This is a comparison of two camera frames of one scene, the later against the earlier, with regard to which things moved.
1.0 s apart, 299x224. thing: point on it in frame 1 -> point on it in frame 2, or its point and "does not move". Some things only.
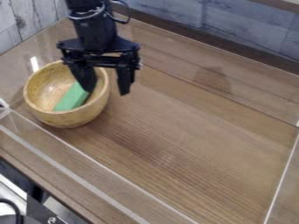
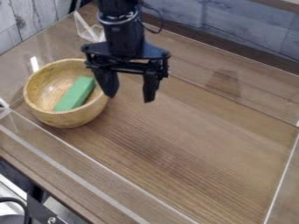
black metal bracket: (39, 213) does not move
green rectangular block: (73, 97) does not move
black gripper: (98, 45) -> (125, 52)
